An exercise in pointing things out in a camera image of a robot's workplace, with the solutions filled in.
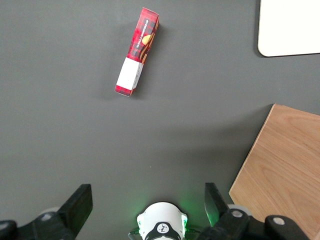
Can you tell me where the cream plastic tray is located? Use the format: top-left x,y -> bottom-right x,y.
257,0 -> 320,58

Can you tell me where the red plaid cookie box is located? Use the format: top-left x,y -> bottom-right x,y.
114,6 -> 160,97

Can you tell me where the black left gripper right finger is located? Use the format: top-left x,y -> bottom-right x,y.
199,182 -> 310,240

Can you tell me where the wooden two-drawer cabinet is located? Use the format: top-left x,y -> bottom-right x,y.
228,103 -> 320,240

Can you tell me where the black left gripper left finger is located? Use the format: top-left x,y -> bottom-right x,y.
0,184 -> 94,240

